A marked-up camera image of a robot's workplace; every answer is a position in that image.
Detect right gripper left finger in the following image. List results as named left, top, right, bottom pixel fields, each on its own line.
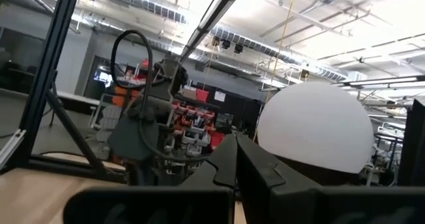
left=62, top=133, right=238, bottom=224

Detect white background table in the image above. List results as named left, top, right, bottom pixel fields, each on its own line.
left=54, top=90, right=100, bottom=107

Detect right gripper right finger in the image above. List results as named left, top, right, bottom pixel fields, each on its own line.
left=236, top=132, right=425, bottom=224

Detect black metal table frame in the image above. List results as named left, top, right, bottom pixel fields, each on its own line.
left=0, top=0, right=250, bottom=185

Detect silver ceiling air duct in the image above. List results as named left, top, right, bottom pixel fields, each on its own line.
left=82, top=0, right=366, bottom=82

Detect yellow cable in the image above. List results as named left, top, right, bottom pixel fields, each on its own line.
left=254, top=0, right=299, bottom=142

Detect shelf with red bins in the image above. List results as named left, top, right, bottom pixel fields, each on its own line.
left=171, top=84, right=230, bottom=158

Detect ceiling strip light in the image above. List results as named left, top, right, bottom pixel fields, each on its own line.
left=343, top=74, right=425, bottom=88

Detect lit monitor screen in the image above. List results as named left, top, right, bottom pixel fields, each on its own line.
left=94, top=67, right=114, bottom=88

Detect white globe table lamp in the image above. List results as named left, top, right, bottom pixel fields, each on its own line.
left=256, top=80, right=375, bottom=187

